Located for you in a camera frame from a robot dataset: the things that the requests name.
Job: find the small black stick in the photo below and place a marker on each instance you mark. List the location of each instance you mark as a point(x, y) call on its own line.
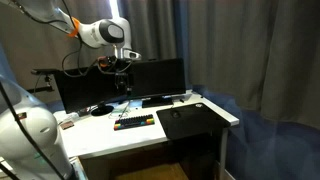
point(181, 100)

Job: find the narrow grey curtain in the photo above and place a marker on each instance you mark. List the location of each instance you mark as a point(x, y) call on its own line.
point(150, 30)

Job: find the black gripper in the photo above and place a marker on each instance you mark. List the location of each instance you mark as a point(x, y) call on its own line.
point(124, 68)

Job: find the black monitor with round base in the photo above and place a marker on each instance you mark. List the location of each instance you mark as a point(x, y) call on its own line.
point(83, 90)

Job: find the black clamp mount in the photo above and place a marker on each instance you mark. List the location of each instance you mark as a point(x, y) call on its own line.
point(43, 71)

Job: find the white desk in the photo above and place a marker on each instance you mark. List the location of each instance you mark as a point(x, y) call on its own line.
point(100, 140)

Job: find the black monitor with rectangular base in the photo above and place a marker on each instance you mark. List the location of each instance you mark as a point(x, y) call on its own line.
point(160, 80)

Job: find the black mouse pad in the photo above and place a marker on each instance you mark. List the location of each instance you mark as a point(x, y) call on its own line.
point(200, 123)

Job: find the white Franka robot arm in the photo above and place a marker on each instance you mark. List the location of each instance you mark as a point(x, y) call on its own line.
point(100, 31)

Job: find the small dark reddish box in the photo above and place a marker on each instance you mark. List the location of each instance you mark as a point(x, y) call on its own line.
point(84, 111)

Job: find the black computer mouse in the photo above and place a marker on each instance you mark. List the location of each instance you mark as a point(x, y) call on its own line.
point(175, 114)

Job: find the wrist camera with orange plug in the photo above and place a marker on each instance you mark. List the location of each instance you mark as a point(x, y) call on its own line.
point(107, 61)

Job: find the wide grey curtain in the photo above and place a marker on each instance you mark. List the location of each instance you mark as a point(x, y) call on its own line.
point(253, 50)

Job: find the zigzag patterned card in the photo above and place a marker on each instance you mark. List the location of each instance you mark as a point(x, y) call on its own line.
point(67, 125)

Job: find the black keyboard with coloured keys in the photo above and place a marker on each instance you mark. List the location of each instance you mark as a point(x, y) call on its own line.
point(133, 122)

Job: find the clear plastic bag green strip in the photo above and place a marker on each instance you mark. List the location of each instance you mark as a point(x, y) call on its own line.
point(120, 109)

